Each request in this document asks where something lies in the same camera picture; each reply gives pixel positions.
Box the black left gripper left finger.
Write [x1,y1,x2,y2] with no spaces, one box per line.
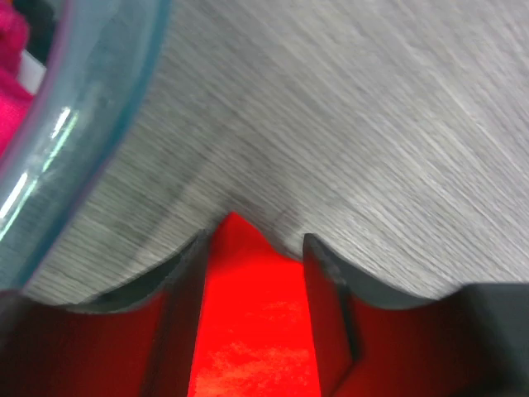
[1,232,209,396]

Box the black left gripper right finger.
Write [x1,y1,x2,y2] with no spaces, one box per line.
[303,234,528,396]

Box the red t-shirt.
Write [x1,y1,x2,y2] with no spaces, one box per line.
[188,213,320,396]

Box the folded pink t-shirt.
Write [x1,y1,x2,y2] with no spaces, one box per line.
[0,1,34,154]

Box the white t-shirt in basket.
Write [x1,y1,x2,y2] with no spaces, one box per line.
[17,50,47,95]

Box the teal plastic laundry basket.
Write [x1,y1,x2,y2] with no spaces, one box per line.
[1,1,170,289]

